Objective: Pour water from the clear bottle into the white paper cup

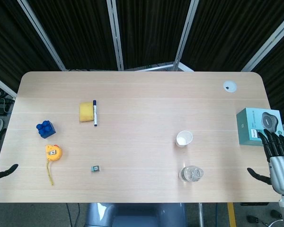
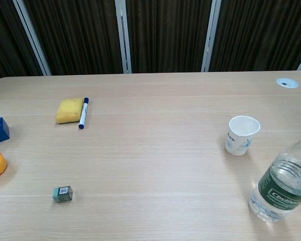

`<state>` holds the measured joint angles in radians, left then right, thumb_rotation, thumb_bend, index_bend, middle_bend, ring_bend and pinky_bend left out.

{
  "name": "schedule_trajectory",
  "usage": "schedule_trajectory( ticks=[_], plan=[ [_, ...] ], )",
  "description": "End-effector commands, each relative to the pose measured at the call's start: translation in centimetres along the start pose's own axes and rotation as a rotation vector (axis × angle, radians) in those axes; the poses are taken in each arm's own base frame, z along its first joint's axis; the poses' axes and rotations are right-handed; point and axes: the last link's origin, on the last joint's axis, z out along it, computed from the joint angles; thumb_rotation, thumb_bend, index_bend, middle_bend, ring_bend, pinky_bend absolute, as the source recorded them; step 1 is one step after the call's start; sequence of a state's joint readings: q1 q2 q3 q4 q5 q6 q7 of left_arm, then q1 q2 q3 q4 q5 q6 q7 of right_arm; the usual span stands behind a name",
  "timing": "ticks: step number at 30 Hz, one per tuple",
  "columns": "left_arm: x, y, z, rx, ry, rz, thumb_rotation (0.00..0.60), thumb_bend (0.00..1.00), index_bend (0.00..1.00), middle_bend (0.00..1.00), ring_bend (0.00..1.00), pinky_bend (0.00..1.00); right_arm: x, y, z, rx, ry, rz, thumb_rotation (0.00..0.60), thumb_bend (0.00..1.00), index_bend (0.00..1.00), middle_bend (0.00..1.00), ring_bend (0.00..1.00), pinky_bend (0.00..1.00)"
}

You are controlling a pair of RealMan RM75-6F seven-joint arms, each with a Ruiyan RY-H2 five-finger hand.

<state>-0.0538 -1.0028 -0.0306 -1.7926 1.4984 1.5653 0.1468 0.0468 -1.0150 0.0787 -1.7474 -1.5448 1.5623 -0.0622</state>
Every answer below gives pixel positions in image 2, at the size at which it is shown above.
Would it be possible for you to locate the white round cable grommet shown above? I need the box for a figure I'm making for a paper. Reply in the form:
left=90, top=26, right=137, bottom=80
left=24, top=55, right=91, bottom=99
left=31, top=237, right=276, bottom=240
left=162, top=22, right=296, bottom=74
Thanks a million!
left=276, top=77, right=299, bottom=89

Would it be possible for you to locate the blue white marker pen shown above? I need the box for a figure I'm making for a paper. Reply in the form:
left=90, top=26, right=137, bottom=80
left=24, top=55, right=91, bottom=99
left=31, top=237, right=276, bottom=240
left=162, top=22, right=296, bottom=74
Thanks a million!
left=78, top=97, right=90, bottom=130

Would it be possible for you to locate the small grey-green box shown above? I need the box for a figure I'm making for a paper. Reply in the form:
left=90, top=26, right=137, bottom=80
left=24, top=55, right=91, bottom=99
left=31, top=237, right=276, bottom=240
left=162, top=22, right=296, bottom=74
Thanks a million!
left=52, top=185, right=74, bottom=203

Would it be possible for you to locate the transparent plastic water bottle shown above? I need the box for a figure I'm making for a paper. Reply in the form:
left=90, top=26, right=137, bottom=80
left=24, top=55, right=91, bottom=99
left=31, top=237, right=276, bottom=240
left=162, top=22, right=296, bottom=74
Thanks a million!
left=249, top=132, right=301, bottom=222

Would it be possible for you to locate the white printed paper cup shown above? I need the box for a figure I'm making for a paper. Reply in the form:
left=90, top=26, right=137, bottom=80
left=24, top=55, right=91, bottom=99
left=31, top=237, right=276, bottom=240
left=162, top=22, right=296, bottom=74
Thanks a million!
left=224, top=115, right=261, bottom=157

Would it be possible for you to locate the dark ribbed partition panel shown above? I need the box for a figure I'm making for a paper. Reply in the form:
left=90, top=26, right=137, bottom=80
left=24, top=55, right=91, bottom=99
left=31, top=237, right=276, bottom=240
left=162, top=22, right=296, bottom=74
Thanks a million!
left=23, top=0, right=123, bottom=76
left=125, top=0, right=213, bottom=74
left=209, top=0, right=301, bottom=72
left=0, top=0, right=44, bottom=83

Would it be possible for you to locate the yellow sponge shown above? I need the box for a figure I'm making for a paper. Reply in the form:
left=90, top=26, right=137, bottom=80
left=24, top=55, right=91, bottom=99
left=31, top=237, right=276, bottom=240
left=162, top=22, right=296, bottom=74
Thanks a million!
left=55, top=97, right=84, bottom=125

